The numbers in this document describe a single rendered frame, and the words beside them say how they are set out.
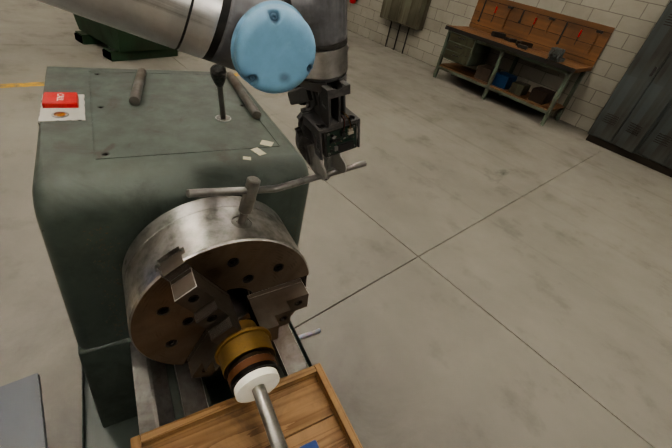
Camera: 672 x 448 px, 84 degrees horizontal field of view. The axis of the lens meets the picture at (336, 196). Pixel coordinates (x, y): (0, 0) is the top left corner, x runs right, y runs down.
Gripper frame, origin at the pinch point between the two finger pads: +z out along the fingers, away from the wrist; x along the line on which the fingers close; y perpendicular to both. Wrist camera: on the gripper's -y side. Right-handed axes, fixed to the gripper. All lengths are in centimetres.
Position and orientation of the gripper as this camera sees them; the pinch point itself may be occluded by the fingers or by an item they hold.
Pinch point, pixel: (323, 172)
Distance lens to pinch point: 69.2
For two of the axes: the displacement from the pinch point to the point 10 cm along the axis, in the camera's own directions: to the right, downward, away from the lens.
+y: 4.8, 5.8, -6.6
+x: 8.8, -3.4, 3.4
